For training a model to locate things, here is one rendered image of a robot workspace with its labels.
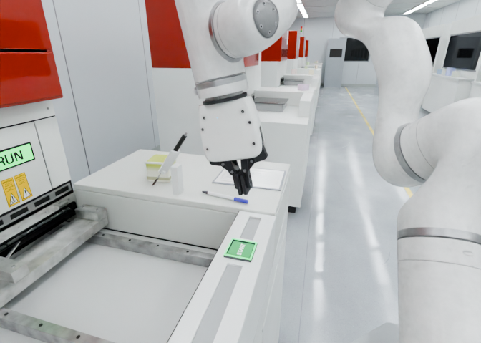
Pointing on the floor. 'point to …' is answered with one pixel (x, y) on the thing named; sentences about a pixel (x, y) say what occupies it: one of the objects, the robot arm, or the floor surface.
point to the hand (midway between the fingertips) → (243, 182)
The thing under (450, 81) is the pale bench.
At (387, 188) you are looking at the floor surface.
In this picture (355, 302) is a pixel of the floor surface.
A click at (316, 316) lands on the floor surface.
